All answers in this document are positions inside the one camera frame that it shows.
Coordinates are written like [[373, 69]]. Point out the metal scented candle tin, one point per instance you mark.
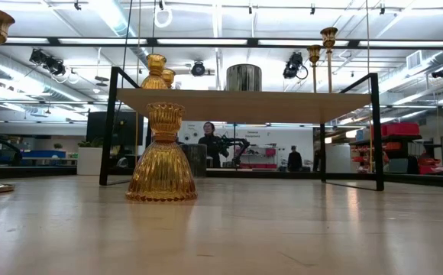
[[196, 160], [243, 78]]

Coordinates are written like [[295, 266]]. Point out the amber ribbed glass candle holder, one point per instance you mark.
[[170, 76], [154, 82], [162, 168]]

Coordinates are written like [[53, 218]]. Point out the black background robot arm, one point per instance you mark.
[[240, 144]]

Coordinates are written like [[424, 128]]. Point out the person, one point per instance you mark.
[[294, 160], [210, 145]]

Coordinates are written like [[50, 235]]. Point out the wooden shelf with black legs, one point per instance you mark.
[[244, 107]]

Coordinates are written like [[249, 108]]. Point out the black ceiling spotlight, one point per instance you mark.
[[198, 68], [47, 61], [293, 65]]

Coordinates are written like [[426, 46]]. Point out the black monitor screen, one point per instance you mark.
[[126, 128]]

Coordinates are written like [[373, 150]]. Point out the white plant pot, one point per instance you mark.
[[89, 162]]

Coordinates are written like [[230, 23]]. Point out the red storage bin rack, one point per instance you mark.
[[401, 129]]

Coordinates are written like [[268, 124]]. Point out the black ceiling fixture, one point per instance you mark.
[[441, 72]]

